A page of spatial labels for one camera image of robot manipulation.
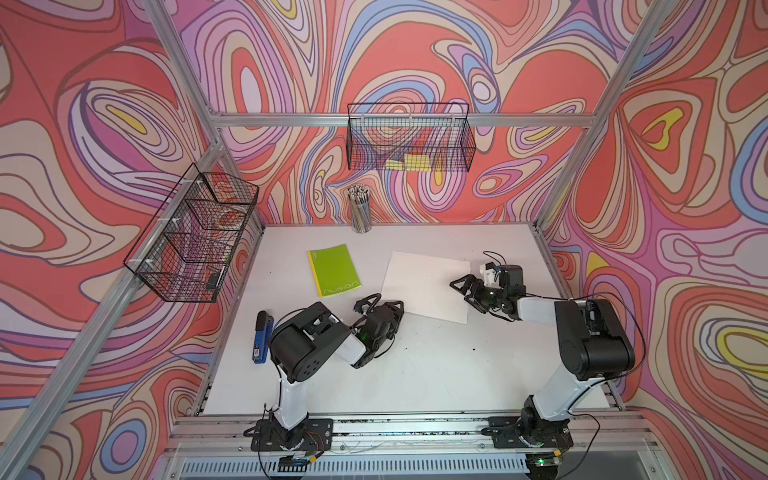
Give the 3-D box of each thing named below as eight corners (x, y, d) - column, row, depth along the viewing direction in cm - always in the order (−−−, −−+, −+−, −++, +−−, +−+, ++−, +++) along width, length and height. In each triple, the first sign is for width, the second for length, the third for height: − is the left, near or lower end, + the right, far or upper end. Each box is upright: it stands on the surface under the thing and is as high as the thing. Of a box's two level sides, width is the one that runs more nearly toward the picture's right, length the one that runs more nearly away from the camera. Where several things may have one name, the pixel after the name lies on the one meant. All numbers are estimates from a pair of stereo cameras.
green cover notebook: (319, 299, 101) (318, 295, 99) (308, 256, 113) (307, 251, 111) (361, 287, 104) (360, 282, 102) (346, 246, 116) (345, 241, 114)
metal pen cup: (352, 234, 121) (347, 196, 106) (354, 223, 126) (349, 184, 110) (371, 234, 121) (368, 196, 106) (371, 223, 126) (369, 184, 110)
